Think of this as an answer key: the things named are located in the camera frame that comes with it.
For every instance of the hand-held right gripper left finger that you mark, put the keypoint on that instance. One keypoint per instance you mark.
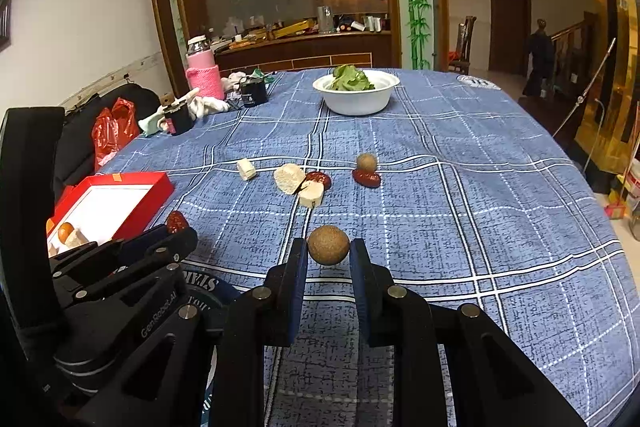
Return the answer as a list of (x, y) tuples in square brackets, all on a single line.
[(296, 297)]

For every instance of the pale green glove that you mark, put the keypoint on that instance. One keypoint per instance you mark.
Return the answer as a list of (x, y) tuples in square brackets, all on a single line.
[(150, 123)]

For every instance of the metal pole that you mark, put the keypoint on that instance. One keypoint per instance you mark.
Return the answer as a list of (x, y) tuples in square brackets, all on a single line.
[(585, 89)]

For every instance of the glass pitcher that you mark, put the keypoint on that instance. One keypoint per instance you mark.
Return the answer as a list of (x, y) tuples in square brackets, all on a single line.
[(325, 19)]

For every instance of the wooden counter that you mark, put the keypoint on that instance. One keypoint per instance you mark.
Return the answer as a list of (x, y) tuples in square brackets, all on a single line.
[(310, 49)]

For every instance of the dark bottle with cork stopper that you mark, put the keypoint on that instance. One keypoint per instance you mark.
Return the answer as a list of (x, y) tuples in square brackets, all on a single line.
[(177, 118)]

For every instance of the blue plaid tablecloth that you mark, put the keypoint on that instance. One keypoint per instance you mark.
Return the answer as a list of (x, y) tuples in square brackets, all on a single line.
[(450, 232)]

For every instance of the red date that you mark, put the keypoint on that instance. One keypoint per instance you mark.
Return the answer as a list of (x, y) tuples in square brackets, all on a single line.
[(176, 221), (320, 178), (366, 178)]

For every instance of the brown longan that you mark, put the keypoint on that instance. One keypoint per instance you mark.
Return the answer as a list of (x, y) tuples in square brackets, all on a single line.
[(366, 162), (327, 246)]

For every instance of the white cotton glove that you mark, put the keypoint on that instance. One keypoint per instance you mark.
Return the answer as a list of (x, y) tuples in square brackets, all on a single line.
[(207, 104)]

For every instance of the green leafy vegetables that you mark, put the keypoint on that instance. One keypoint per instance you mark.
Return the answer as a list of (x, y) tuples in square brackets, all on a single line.
[(352, 78)]

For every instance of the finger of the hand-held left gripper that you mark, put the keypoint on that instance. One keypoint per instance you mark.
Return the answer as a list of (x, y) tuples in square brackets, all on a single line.
[(145, 239), (150, 264)]

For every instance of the bottle with pink knit sleeve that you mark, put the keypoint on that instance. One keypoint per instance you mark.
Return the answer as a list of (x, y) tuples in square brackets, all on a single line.
[(205, 74)]

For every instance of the white bucket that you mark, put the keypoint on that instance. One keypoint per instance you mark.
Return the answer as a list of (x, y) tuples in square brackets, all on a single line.
[(634, 187)]

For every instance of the small peeled sugarcane piece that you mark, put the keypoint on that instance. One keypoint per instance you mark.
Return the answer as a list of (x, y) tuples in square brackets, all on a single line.
[(246, 169)]

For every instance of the red box with white inside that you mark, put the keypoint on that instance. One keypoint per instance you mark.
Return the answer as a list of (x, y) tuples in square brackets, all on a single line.
[(115, 202)]

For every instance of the white bowl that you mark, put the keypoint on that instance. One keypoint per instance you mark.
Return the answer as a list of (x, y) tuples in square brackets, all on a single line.
[(356, 99)]

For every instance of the large round sugarcane piece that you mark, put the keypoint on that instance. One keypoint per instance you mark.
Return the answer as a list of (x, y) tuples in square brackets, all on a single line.
[(289, 178)]

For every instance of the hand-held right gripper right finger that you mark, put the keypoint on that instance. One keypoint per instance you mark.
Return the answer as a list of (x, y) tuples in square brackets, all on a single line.
[(361, 297)]

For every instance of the brown wooden door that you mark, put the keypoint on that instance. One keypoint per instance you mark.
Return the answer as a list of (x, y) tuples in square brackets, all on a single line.
[(509, 27)]

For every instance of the red plastic bag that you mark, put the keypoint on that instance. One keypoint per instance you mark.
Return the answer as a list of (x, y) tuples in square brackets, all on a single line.
[(112, 132)]

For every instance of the black sofa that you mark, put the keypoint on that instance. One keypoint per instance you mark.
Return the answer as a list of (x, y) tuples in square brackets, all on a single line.
[(75, 127)]

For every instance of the wooden chair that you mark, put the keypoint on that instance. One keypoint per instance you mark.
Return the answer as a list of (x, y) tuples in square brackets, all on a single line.
[(462, 47)]

